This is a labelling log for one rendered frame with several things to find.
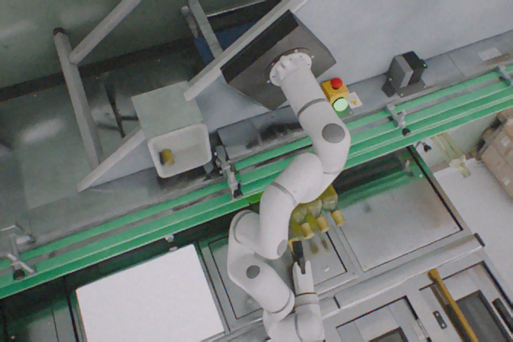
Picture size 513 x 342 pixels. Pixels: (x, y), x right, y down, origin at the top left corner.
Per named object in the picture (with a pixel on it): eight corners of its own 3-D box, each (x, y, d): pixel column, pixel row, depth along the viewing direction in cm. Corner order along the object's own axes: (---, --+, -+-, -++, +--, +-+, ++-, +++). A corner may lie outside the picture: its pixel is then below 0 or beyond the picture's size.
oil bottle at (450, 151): (423, 129, 193) (459, 182, 182) (425, 122, 188) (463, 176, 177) (435, 124, 193) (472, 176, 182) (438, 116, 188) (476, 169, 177)
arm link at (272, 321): (289, 279, 125) (320, 316, 138) (246, 290, 129) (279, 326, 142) (290, 308, 119) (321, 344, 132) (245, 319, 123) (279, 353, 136)
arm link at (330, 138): (331, 91, 123) (359, 140, 116) (327, 119, 135) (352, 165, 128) (297, 104, 121) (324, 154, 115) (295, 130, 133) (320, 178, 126)
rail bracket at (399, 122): (381, 108, 163) (401, 139, 158) (386, 95, 157) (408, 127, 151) (392, 104, 164) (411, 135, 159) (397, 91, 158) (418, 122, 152)
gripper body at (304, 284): (315, 302, 149) (309, 267, 155) (320, 294, 141) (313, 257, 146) (292, 305, 149) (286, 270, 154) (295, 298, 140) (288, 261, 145)
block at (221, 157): (214, 162, 160) (221, 179, 157) (212, 147, 152) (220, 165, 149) (224, 158, 161) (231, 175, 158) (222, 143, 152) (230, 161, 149)
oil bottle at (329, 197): (297, 162, 171) (324, 212, 162) (298, 154, 166) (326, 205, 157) (311, 157, 172) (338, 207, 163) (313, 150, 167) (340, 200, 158)
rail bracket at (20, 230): (14, 225, 149) (27, 291, 139) (-12, 203, 134) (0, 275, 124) (30, 220, 150) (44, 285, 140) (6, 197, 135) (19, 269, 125)
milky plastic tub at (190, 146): (153, 158, 154) (160, 179, 150) (137, 118, 134) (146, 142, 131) (204, 140, 158) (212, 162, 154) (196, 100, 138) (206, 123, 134)
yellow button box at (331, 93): (318, 94, 163) (327, 111, 160) (321, 80, 157) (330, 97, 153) (336, 88, 165) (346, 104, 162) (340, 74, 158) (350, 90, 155)
